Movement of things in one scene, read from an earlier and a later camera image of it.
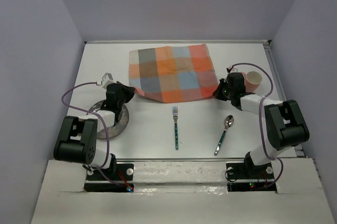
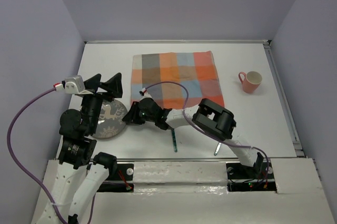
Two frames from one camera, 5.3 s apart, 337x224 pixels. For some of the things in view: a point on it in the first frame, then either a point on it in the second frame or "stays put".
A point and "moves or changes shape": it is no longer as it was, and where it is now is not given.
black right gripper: (217, 93) to (131, 115)
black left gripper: (129, 90) to (114, 85)
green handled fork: (175, 113) moves or changes shape
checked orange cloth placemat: (172, 74) moves or changes shape
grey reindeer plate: (120, 125) stays put
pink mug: (252, 80) stays put
